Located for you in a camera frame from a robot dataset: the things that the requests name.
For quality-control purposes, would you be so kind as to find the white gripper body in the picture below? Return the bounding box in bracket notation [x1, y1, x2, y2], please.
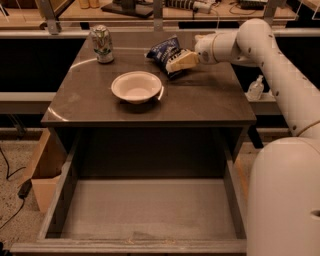
[195, 34, 218, 64]

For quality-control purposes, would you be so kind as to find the blue chip bag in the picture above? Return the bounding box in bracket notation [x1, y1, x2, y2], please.
[146, 35, 183, 79]

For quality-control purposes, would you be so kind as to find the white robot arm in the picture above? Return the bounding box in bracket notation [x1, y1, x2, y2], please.
[166, 19, 320, 256]

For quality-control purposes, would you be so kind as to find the grey cabinet with top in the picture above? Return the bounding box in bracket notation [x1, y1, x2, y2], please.
[42, 43, 256, 178]

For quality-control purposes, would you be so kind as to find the open grey top drawer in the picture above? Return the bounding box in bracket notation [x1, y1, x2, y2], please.
[10, 130, 249, 256]

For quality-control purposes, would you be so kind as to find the power strip on desk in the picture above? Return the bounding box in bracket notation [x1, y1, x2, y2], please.
[164, 0, 212, 14]

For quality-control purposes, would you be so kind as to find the white bowl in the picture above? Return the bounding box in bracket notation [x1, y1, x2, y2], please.
[111, 71, 164, 104]

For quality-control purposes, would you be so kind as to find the clear sanitizer bottle left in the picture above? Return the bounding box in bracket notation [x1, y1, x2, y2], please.
[247, 75, 264, 100]

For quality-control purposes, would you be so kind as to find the black monitor base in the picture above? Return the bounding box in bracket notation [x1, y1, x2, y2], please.
[101, 0, 153, 19]

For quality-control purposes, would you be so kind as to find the cardboard box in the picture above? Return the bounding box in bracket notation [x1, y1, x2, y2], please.
[18, 129, 67, 213]

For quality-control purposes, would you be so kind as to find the wooden back desk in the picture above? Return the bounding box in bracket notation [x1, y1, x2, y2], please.
[0, 0, 320, 34]

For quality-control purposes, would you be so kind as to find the black power cable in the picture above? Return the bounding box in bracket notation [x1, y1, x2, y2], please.
[0, 146, 33, 231]

